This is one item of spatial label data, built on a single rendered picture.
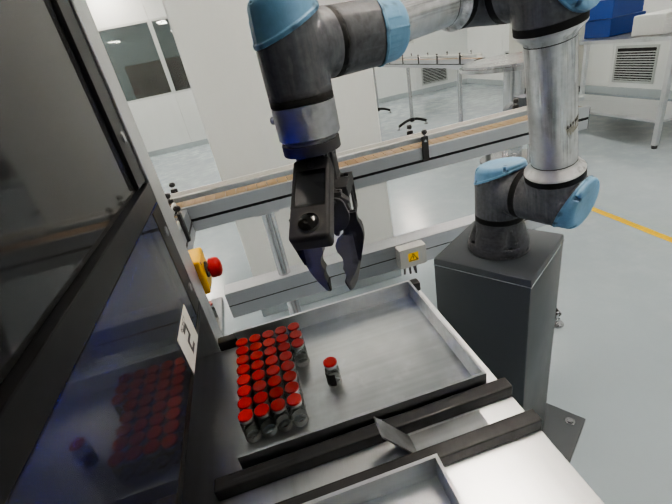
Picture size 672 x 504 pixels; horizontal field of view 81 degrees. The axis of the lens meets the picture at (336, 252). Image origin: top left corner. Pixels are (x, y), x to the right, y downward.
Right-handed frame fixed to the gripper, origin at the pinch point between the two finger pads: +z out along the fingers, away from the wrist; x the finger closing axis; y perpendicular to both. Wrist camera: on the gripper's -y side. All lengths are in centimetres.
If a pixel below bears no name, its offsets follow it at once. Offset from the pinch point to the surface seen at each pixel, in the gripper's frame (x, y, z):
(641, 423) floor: -80, 57, 105
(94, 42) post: 26.2, 6.4, -35.4
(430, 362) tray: -11.6, 0.5, 16.0
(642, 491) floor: -69, 34, 105
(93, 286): 14.2, -21.9, -16.3
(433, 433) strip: -11.3, -11.8, 15.9
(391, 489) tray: -6.2, -19.5, 15.2
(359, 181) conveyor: 9, 94, 18
